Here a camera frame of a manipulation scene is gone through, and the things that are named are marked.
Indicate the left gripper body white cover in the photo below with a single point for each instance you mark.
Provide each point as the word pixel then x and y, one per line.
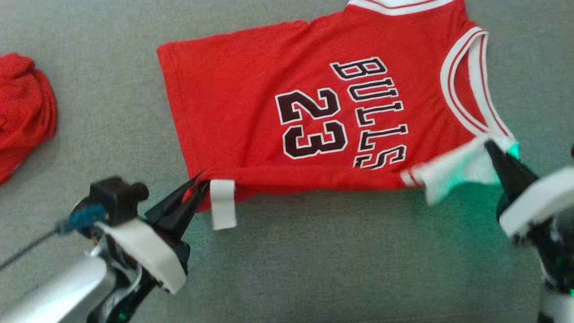
pixel 152 260

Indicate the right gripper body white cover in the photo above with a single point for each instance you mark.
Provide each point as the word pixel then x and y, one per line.
pixel 542 206

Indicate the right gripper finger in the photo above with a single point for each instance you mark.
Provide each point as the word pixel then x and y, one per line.
pixel 504 184
pixel 515 172

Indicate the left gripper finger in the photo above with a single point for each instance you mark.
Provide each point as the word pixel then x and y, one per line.
pixel 186 213
pixel 172 202

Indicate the red Bulls 23 jersey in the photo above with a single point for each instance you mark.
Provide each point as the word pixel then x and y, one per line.
pixel 251 98

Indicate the red shorts with white stripe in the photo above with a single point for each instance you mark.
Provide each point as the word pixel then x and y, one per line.
pixel 22 112

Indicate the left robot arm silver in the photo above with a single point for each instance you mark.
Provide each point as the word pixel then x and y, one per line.
pixel 54 291

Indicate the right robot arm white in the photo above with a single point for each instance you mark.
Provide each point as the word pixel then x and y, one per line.
pixel 558 309

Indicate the large grey sofa seat cushion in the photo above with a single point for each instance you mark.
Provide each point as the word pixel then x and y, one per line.
pixel 314 269

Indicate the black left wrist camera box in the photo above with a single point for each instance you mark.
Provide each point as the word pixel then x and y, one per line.
pixel 116 197

